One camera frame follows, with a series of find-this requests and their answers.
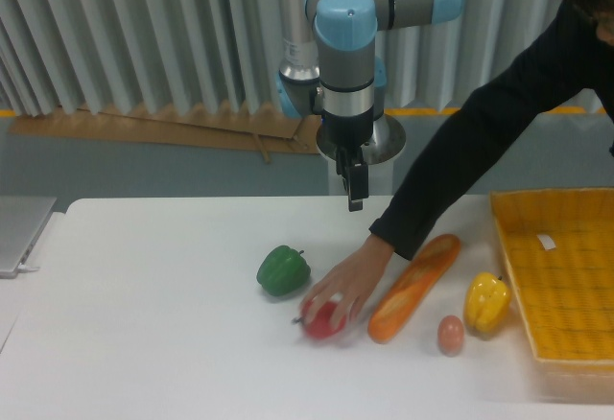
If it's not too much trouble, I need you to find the person's bare hand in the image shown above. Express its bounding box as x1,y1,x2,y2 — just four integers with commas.
301,234,394,329

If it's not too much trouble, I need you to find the toy baguette bread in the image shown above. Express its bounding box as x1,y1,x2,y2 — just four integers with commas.
367,234,461,343

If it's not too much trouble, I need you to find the brown cardboard sheet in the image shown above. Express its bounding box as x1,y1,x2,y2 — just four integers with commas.
10,102,319,163

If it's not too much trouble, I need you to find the green toy bell pepper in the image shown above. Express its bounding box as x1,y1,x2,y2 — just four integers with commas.
256,245,311,297

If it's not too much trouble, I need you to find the white label tag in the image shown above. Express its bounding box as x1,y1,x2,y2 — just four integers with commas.
536,233,556,251

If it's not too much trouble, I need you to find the red toy bell pepper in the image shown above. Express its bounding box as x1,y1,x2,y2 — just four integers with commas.
292,300,346,340

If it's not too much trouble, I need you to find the brown toy egg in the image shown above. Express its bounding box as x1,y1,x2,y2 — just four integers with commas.
437,315,464,356

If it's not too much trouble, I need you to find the yellow woven basket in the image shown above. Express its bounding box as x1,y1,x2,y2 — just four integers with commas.
488,187,614,363

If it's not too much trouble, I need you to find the black sleeved forearm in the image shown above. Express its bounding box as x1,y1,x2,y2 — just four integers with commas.
369,3,613,259

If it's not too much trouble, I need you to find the silver laptop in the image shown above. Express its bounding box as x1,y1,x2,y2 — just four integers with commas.
1,196,57,279

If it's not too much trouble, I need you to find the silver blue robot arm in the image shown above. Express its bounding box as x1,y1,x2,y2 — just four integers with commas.
276,0,464,212

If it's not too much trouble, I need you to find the grey pleated curtain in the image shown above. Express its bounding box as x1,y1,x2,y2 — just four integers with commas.
1,0,560,116

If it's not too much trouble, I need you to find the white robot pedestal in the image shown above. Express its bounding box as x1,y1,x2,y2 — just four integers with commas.
317,114,406,196

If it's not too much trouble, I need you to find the yellow toy bell pepper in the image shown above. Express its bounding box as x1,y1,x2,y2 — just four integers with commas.
463,272,511,334

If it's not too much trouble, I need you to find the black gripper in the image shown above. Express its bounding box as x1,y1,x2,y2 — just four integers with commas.
322,108,373,211

